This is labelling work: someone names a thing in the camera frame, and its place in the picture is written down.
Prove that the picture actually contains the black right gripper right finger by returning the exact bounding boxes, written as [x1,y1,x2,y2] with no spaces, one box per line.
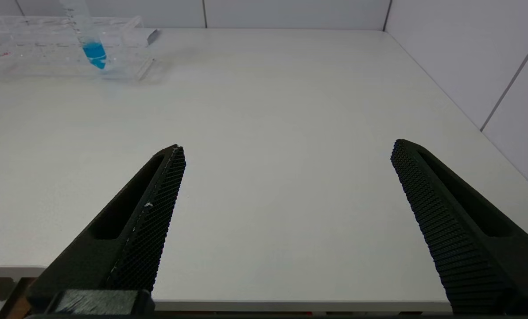
[390,139,528,315]

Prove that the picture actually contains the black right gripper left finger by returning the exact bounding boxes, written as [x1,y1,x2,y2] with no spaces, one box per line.
[27,144,187,311]

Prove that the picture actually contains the test tube with blue pigment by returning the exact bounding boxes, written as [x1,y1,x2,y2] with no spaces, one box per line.
[60,0,109,70]

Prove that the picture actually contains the clear acrylic test tube rack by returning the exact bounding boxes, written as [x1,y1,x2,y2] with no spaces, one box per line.
[0,13,156,83]

